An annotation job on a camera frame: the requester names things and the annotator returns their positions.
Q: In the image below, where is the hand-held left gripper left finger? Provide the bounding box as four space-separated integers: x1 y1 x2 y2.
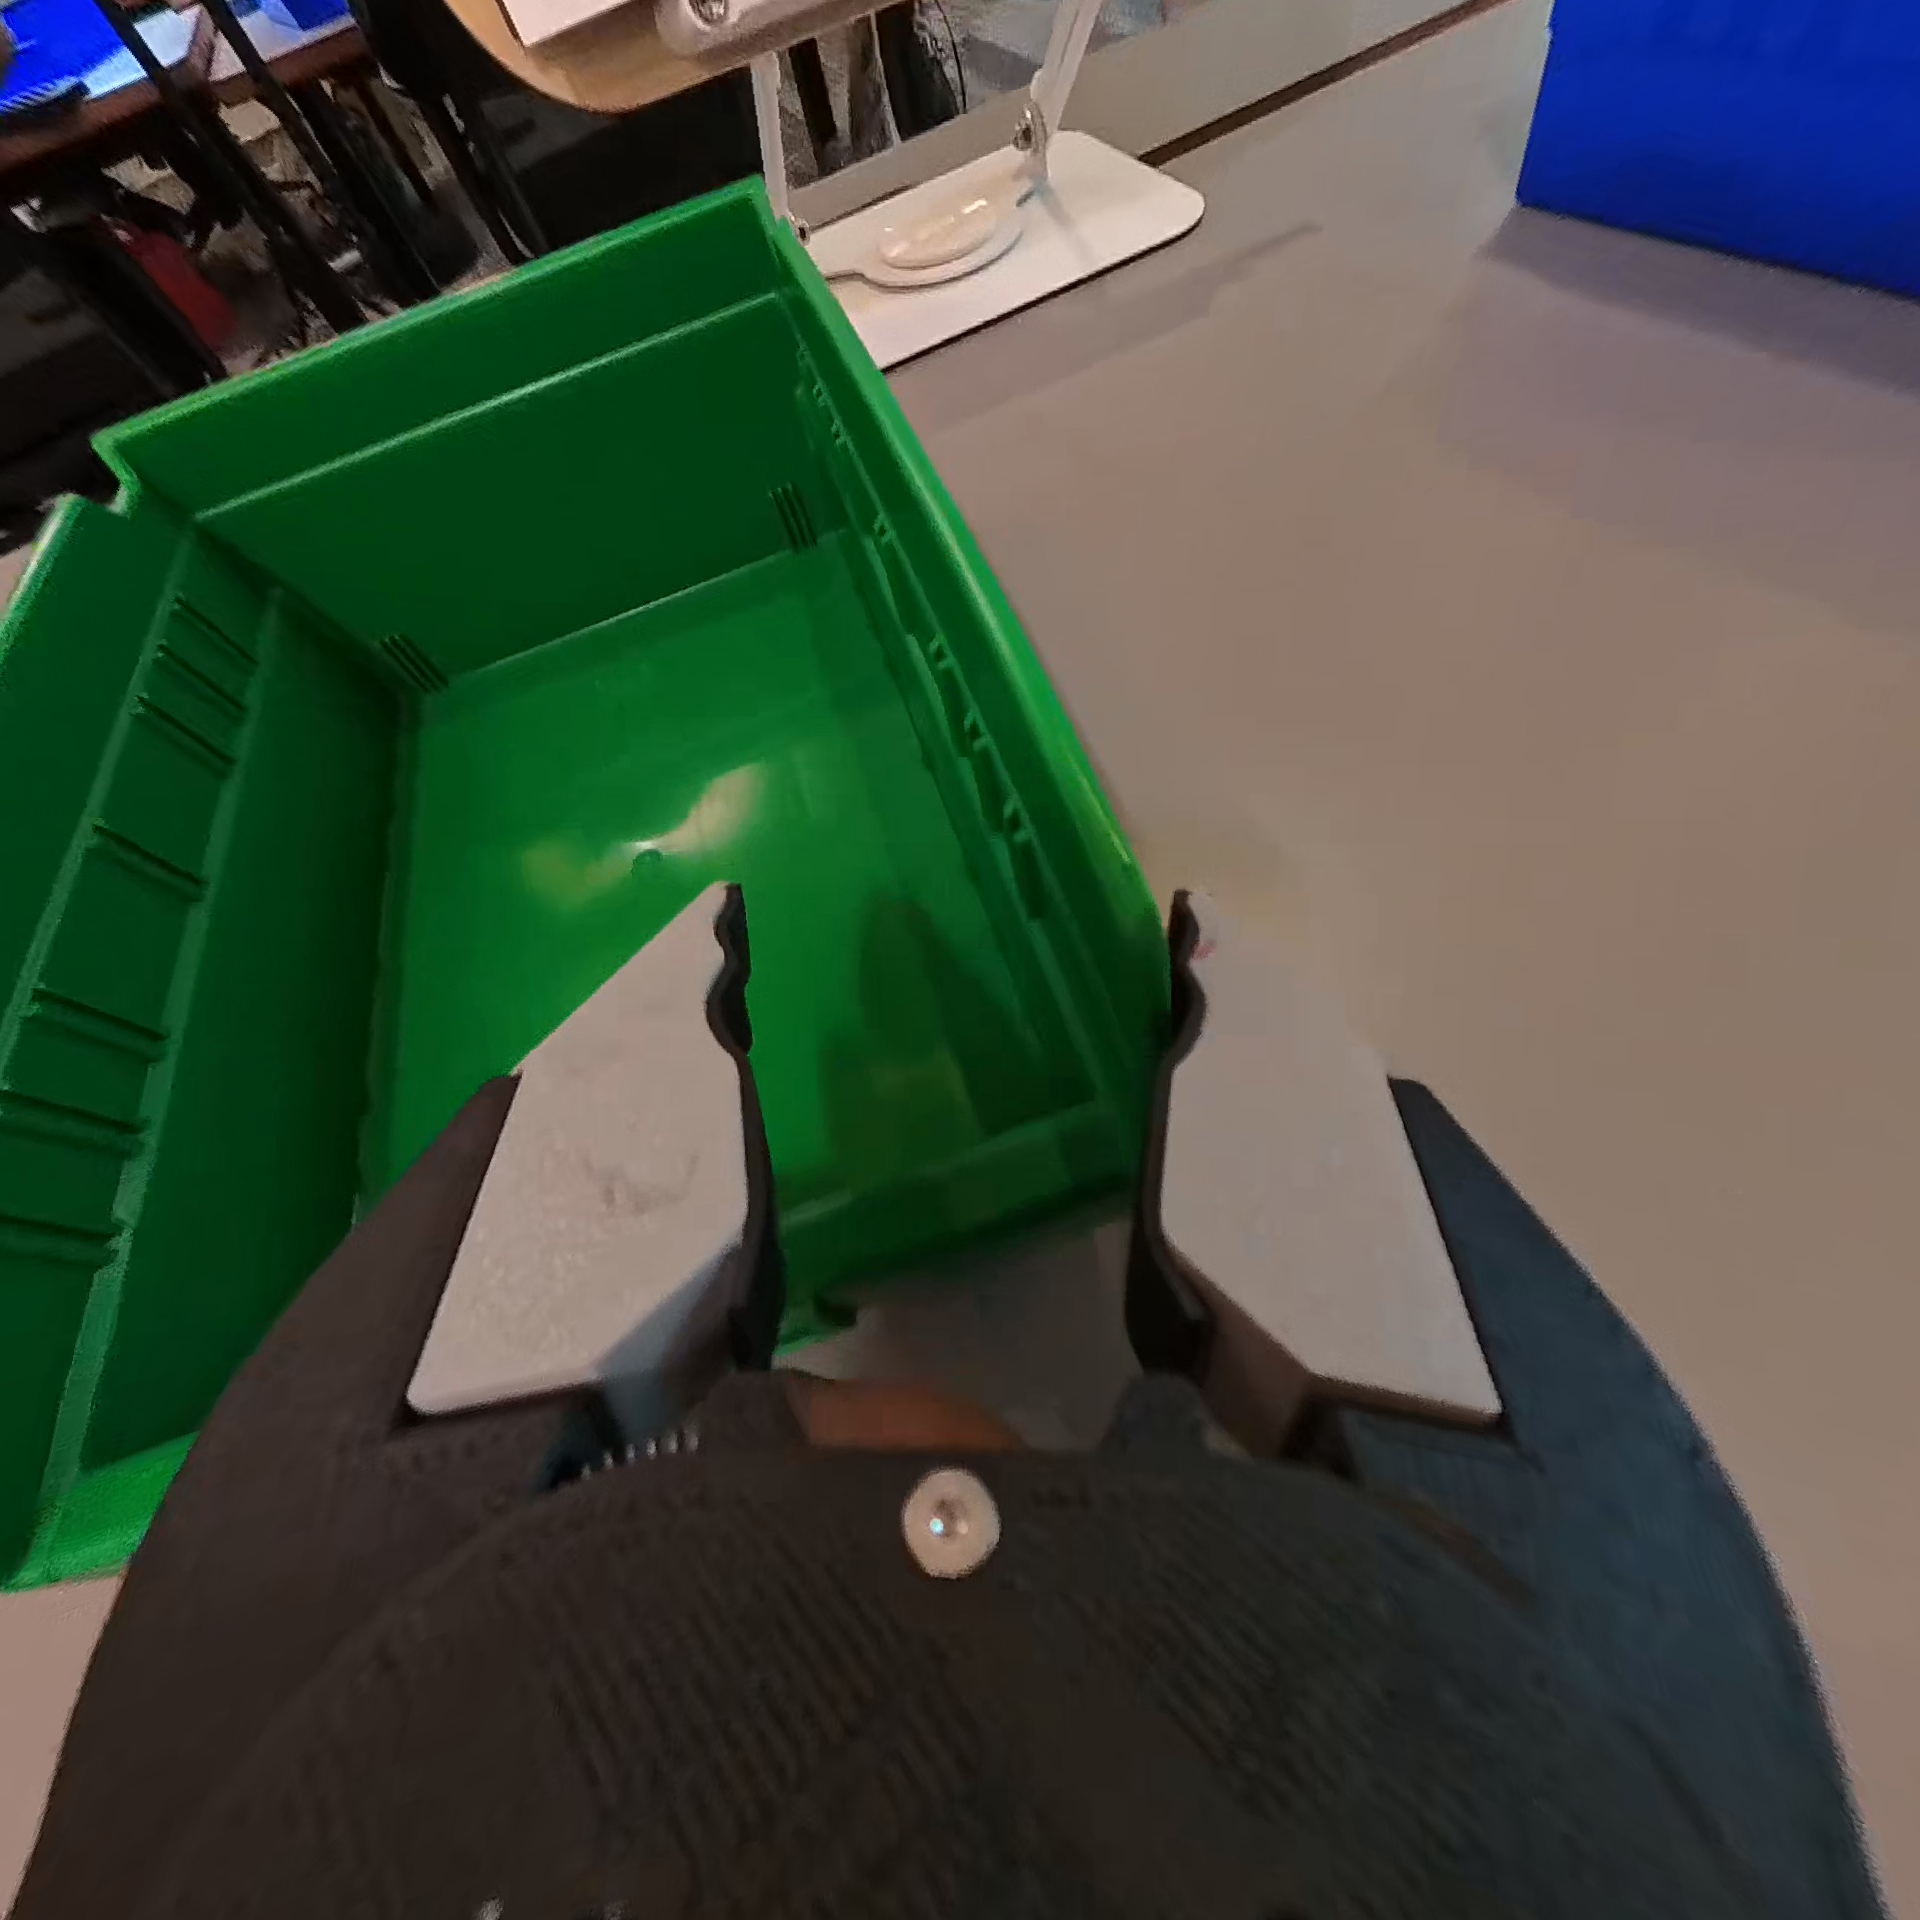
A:
403 881 788 1419

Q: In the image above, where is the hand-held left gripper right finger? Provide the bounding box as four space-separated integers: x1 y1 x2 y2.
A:
1123 887 1507 1449

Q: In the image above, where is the green plastic bin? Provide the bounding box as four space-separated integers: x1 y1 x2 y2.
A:
0 176 1175 1588

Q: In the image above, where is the blue plastic bin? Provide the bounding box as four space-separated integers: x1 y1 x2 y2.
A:
1516 0 1920 302

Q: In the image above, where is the instruction sheet on white stand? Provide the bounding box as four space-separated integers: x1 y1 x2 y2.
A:
451 0 1207 373

